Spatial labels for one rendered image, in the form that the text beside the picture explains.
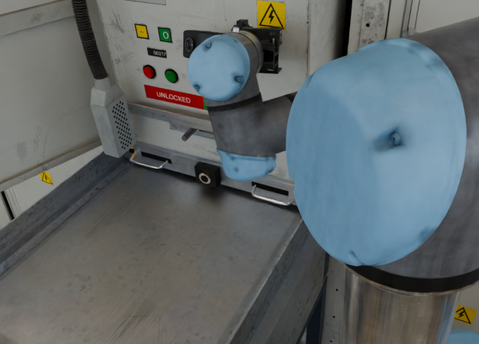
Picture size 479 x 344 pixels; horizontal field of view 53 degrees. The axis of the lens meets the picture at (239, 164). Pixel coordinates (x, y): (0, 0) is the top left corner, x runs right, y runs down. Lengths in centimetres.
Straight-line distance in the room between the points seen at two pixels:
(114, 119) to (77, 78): 24
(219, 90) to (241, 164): 11
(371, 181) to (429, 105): 4
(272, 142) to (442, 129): 42
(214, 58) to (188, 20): 43
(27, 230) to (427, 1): 93
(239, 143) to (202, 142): 53
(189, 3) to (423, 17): 44
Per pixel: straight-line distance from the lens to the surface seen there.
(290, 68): 95
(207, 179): 117
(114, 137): 116
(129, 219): 115
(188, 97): 110
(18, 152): 134
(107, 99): 112
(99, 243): 111
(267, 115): 64
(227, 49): 59
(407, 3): 99
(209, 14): 98
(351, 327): 40
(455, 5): 96
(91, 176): 127
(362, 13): 101
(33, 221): 117
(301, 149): 30
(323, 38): 99
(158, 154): 125
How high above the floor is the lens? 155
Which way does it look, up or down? 35 degrees down
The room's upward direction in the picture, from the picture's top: 3 degrees counter-clockwise
